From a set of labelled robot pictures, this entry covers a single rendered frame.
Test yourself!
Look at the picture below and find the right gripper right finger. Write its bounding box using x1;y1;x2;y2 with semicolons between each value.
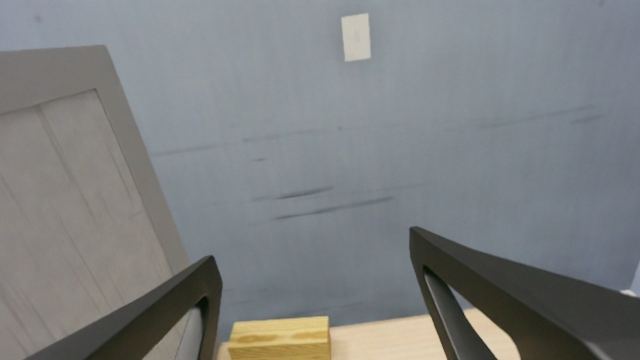
409;226;640;360

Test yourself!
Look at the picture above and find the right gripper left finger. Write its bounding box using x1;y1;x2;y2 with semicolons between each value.
23;255;223;360

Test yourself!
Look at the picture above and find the grey panel wall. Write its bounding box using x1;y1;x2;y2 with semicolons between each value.
0;45;191;360

